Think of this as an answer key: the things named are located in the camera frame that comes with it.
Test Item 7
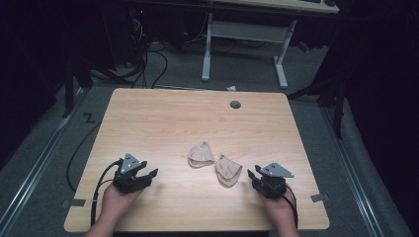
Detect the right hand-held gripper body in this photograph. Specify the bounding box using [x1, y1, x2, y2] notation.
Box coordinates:
[251, 161, 295, 200]

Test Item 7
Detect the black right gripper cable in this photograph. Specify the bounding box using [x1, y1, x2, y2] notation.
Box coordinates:
[282, 183, 299, 230]

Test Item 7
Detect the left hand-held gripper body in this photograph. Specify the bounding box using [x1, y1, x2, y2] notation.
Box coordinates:
[112, 152, 148, 195]

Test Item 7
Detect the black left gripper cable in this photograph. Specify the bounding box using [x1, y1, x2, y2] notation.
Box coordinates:
[90, 158, 125, 228]

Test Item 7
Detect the bundle of black cables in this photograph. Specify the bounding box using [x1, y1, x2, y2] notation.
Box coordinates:
[98, 13, 170, 91]

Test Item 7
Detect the beige sock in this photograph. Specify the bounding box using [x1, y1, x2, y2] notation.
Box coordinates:
[187, 140, 216, 169]
[214, 154, 244, 189]

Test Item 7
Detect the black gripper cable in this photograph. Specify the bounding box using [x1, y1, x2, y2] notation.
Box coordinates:
[90, 158, 125, 228]
[282, 183, 299, 230]

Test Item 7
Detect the metal floor rail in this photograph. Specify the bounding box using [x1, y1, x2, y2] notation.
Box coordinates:
[319, 106, 385, 237]
[0, 88, 89, 233]

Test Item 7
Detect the grey tape piece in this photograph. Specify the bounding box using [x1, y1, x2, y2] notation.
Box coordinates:
[309, 193, 330, 203]
[61, 197, 87, 208]

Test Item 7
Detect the person's left hand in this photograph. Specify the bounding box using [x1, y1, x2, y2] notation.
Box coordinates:
[99, 183, 144, 228]

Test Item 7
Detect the black floor cable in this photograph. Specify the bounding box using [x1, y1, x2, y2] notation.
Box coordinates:
[66, 119, 104, 194]

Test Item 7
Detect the black stand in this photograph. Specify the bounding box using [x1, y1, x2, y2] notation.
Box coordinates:
[286, 73, 349, 140]
[60, 53, 95, 119]

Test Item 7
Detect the white-legged desk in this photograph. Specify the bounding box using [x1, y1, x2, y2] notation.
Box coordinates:
[200, 0, 341, 91]

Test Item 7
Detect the person's right hand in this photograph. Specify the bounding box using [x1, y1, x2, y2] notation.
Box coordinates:
[262, 190, 297, 229]

